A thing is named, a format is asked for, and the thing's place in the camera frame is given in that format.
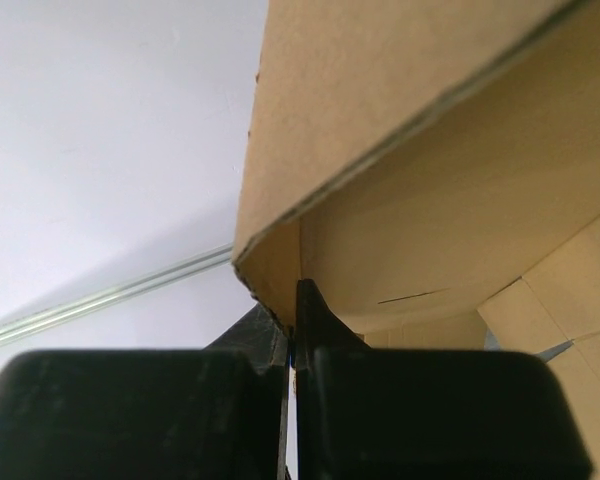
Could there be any left aluminium frame post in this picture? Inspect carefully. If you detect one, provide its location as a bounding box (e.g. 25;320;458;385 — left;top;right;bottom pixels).
0;244;233;348

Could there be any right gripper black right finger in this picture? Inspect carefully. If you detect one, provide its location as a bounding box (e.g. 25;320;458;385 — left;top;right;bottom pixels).
295;279;370;479

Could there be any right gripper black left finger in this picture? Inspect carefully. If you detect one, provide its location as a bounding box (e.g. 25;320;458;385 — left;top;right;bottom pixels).
207;304;291;479

